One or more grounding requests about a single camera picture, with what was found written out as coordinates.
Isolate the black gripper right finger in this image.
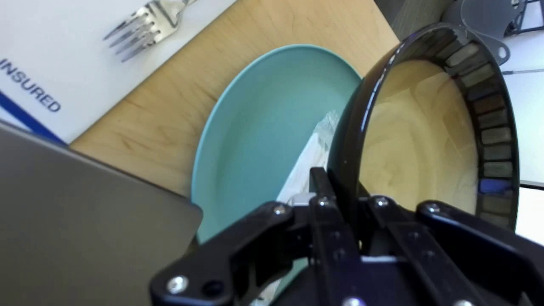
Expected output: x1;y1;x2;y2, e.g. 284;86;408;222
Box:
362;195;544;306

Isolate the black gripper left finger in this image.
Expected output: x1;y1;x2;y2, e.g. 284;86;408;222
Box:
149;168;364;306

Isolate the black bowl beige inside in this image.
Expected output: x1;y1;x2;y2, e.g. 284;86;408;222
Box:
328;23;520;229

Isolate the green plate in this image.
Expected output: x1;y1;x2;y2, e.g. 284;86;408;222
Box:
190;43;360;241

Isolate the grey laptop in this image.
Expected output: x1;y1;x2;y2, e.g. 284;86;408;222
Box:
0;123;202;306

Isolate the silver fork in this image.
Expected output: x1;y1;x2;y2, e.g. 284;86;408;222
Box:
103;0;195;60

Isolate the white insured envelope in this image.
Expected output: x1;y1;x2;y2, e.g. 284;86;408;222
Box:
0;0;236;144

